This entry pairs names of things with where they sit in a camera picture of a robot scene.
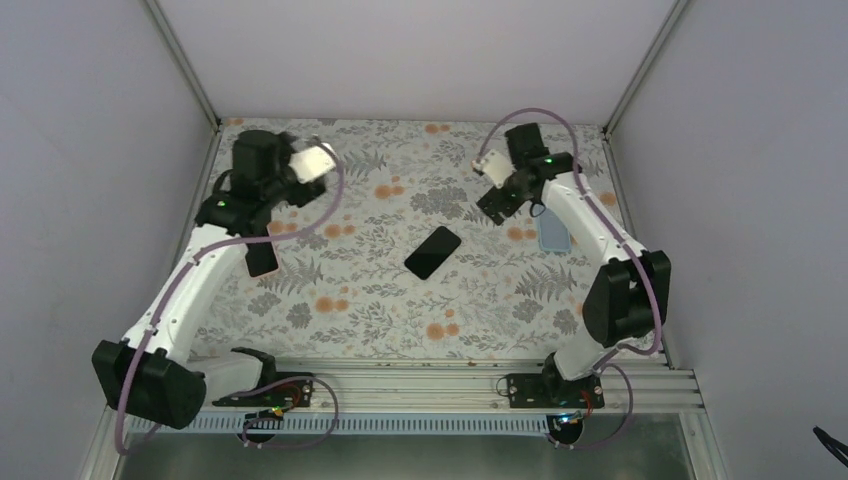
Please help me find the left aluminium corner post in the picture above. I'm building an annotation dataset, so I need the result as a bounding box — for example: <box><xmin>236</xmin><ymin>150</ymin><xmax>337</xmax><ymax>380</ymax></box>
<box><xmin>142</xmin><ymin>0</ymin><xmax>221</xmax><ymax>131</ymax></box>

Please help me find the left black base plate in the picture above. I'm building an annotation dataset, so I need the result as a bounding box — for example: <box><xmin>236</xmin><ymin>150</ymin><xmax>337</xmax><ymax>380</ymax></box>
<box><xmin>212</xmin><ymin>379</ymin><xmax>314</xmax><ymax>409</ymax></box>

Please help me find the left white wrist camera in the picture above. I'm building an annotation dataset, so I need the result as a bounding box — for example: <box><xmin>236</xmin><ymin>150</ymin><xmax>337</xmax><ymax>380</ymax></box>
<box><xmin>288</xmin><ymin>143</ymin><xmax>336</xmax><ymax>184</ymax></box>

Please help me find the purple cable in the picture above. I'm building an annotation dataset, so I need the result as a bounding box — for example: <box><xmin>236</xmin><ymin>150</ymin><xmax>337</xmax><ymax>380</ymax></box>
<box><xmin>475</xmin><ymin>107</ymin><xmax>664</xmax><ymax>450</ymax></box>
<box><xmin>113</xmin><ymin>142</ymin><xmax>346</xmax><ymax>457</ymax></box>

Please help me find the black object at edge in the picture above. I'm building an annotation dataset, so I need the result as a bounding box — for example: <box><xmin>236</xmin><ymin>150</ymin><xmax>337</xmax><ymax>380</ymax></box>
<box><xmin>812</xmin><ymin>426</ymin><xmax>848</xmax><ymax>467</ymax></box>

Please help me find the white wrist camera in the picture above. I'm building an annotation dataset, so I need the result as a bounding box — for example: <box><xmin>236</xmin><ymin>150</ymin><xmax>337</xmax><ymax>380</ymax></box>
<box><xmin>471</xmin><ymin>149</ymin><xmax>515</xmax><ymax>189</ymax></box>
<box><xmin>288</xmin><ymin>143</ymin><xmax>336</xmax><ymax>184</ymax></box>

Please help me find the right aluminium corner post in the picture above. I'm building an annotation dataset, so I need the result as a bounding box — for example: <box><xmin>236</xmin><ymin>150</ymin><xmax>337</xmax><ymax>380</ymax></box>
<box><xmin>603</xmin><ymin>0</ymin><xmax>691</xmax><ymax>139</ymax></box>

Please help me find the aluminium rail frame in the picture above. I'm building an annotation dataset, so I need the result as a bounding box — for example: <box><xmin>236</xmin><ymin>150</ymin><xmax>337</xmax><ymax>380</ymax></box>
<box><xmin>105</xmin><ymin>357</ymin><xmax>705</xmax><ymax>435</ymax></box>

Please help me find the light blue phone case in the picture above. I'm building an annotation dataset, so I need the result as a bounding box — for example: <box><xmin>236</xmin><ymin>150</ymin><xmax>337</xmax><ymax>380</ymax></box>
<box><xmin>535</xmin><ymin>210</ymin><xmax>572</xmax><ymax>254</ymax></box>

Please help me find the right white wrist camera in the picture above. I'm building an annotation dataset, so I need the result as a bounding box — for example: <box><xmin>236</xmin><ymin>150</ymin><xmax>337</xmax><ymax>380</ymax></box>
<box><xmin>471</xmin><ymin>149</ymin><xmax>515</xmax><ymax>189</ymax></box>

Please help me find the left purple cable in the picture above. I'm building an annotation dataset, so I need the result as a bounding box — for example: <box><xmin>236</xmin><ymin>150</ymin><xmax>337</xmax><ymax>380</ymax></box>
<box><xmin>113</xmin><ymin>142</ymin><xmax>346</xmax><ymax>457</ymax></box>

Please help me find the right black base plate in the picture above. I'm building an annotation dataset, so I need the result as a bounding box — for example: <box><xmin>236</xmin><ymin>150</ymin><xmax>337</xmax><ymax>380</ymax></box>
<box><xmin>505</xmin><ymin>372</ymin><xmax>605</xmax><ymax>409</ymax></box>

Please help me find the aluminium corner post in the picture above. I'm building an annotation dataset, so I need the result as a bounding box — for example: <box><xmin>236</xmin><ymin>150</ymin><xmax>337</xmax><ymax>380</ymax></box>
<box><xmin>603</xmin><ymin>0</ymin><xmax>691</xmax><ymax>139</ymax></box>
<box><xmin>142</xmin><ymin>0</ymin><xmax>221</xmax><ymax>131</ymax></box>

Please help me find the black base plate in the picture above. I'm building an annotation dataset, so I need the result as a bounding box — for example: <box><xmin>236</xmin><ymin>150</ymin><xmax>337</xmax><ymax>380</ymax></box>
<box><xmin>505</xmin><ymin>372</ymin><xmax>605</xmax><ymax>409</ymax></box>
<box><xmin>212</xmin><ymin>379</ymin><xmax>314</xmax><ymax>409</ymax></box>

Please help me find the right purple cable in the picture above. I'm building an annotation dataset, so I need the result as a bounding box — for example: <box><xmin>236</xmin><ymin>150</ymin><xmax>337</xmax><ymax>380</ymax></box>
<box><xmin>475</xmin><ymin>107</ymin><xmax>664</xmax><ymax>450</ymax></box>

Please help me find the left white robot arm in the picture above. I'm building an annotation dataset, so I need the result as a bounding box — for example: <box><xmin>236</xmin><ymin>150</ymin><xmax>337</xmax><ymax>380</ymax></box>
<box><xmin>92</xmin><ymin>130</ymin><xmax>342</xmax><ymax>429</ymax></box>

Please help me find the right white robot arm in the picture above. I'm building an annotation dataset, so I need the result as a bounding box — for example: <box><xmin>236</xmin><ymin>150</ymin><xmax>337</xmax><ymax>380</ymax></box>
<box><xmin>472</xmin><ymin>123</ymin><xmax>671</xmax><ymax>408</ymax></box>

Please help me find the phone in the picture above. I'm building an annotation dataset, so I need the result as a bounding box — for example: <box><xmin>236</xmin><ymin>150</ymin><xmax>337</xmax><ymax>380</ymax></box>
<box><xmin>404</xmin><ymin>226</ymin><xmax>462</xmax><ymax>280</ymax></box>
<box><xmin>245</xmin><ymin>242</ymin><xmax>279</xmax><ymax>278</ymax></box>

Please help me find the floral patterned table mat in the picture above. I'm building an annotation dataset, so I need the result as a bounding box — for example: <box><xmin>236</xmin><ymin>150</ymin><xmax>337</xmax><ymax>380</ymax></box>
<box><xmin>192</xmin><ymin>118</ymin><xmax>597</xmax><ymax>360</ymax></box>

